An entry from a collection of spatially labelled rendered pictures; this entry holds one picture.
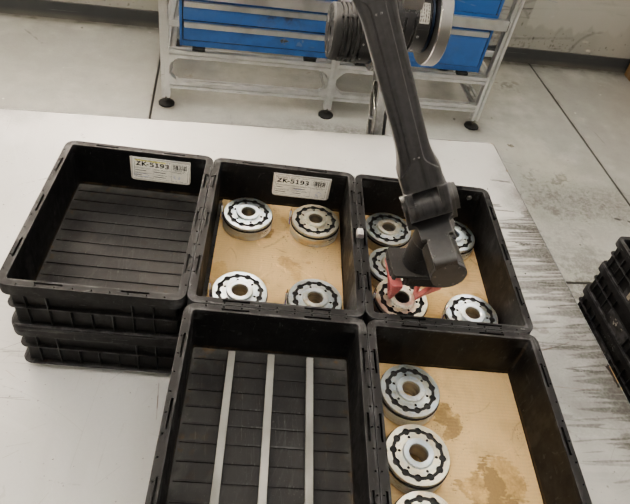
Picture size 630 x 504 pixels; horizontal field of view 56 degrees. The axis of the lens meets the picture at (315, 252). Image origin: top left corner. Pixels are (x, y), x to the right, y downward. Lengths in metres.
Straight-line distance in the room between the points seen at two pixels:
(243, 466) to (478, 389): 0.43
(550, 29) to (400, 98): 3.61
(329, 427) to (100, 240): 0.58
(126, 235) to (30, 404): 0.36
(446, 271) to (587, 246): 2.09
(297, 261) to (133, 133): 0.73
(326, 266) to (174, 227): 0.32
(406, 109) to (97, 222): 0.70
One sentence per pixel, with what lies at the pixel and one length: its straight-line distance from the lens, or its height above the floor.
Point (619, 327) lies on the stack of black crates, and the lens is 2.03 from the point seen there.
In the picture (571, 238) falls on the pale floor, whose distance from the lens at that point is 2.98.
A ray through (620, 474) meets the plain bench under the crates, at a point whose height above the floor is 0.70.
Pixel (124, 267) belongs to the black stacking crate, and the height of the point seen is 0.83.
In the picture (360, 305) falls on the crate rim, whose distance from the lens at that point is 1.02.
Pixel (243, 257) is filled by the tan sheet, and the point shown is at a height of 0.83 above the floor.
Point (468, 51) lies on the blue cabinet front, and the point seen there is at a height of 0.43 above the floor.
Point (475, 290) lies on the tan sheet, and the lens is 1.27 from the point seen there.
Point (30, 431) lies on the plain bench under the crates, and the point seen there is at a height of 0.70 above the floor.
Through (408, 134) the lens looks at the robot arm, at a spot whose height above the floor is 1.25.
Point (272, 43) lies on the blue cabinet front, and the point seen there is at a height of 0.37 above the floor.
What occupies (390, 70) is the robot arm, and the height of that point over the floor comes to 1.33.
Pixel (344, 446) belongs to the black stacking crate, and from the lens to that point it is 0.98.
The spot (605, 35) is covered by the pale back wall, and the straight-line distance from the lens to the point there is 4.61.
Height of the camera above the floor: 1.69
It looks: 44 degrees down
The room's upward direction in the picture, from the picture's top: 12 degrees clockwise
